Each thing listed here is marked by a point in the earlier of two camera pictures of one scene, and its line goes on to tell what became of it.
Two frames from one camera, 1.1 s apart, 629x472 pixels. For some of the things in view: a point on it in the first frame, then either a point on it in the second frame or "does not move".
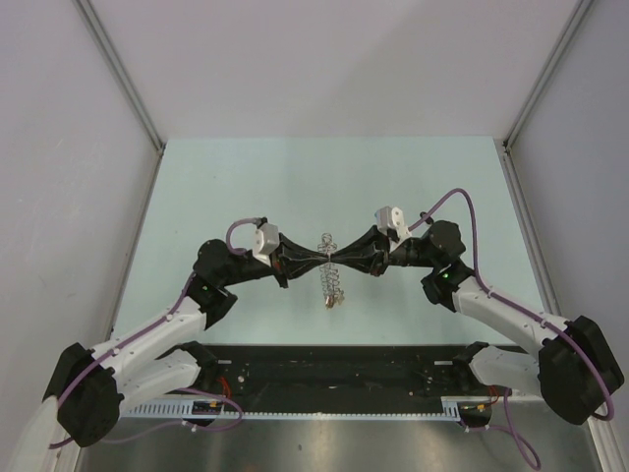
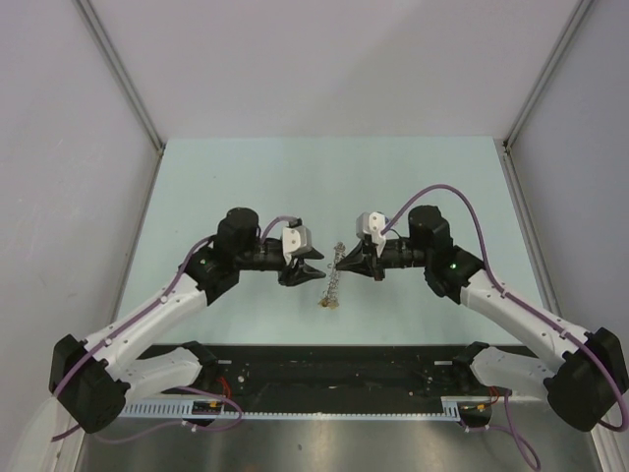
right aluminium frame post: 577,17 does not move
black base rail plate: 337,379 does not move
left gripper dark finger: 301,265 -> 308,273
